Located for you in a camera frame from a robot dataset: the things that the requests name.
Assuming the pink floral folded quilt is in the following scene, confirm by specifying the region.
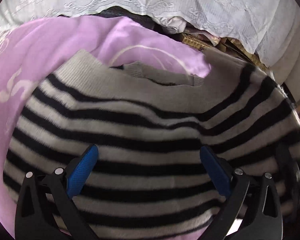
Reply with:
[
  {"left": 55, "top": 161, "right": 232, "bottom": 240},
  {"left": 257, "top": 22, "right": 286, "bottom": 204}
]
[{"left": 157, "top": 16, "right": 221, "bottom": 47}]

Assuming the purple smile fleece blanket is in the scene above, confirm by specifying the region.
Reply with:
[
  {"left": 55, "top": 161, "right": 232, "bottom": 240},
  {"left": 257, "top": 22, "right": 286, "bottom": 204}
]
[{"left": 0, "top": 16, "right": 210, "bottom": 236}]

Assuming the white lace cover cloth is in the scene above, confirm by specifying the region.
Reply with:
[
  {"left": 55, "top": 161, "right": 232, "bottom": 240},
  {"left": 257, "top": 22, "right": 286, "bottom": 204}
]
[{"left": 0, "top": 0, "right": 300, "bottom": 66}]

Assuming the brown woven bamboo mat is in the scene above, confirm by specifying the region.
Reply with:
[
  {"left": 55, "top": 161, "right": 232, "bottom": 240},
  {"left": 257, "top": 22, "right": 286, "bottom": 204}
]
[{"left": 178, "top": 29, "right": 268, "bottom": 71}]

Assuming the black white striped knit sweater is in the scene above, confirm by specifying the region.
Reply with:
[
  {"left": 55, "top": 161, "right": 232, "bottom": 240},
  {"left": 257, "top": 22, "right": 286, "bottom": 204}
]
[{"left": 3, "top": 50, "right": 300, "bottom": 239}]

